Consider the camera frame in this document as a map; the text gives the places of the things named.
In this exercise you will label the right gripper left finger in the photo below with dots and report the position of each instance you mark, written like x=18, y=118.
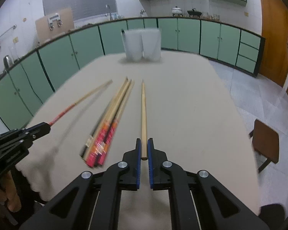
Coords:
x=91, y=201

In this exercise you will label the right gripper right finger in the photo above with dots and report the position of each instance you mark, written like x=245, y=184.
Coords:
x=198, y=200

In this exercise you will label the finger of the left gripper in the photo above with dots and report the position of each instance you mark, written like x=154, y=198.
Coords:
x=40, y=129

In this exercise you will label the red patterned wooden chopstick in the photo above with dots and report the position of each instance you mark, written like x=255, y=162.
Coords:
x=94, y=155

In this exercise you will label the black chopstick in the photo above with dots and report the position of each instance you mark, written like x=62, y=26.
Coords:
x=91, y=137

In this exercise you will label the plain wooden chopstick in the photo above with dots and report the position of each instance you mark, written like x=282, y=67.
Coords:
x=144, y=151

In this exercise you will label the green lower kitchen cabinets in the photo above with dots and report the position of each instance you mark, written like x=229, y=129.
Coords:
x=32, y=79

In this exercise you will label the left hand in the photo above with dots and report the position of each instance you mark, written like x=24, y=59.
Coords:
x=8, y=193

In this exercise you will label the beige tablecloth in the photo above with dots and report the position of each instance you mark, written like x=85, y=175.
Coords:
x=190, y=116

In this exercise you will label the metal kettle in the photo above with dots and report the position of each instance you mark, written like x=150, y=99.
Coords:
x=8, y=62

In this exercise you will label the brown wooden stool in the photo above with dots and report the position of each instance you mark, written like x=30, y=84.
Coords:
x=265, y=141

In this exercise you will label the cardboard panel with device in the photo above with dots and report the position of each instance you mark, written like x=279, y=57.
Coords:
x=55, y=24

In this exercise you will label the white left utensil holder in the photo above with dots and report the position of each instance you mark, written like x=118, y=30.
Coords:
x=132, y=42

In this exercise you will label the white utensil holder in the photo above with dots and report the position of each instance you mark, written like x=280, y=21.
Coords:
x=132, y=42
x=151, y=42

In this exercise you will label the chrome sink faucet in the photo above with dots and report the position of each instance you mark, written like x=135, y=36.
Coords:
x=108, y=13

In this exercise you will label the white right utensil holder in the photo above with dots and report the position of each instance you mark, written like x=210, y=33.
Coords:
x=151, y=42

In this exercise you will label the white cooking pot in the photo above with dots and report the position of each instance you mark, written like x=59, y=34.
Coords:
x=177, y=12

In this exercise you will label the black wok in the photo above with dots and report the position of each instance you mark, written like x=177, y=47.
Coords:
x=194, y=13

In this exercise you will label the brown wooden door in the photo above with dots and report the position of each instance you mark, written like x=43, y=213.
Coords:
x=274, y=63

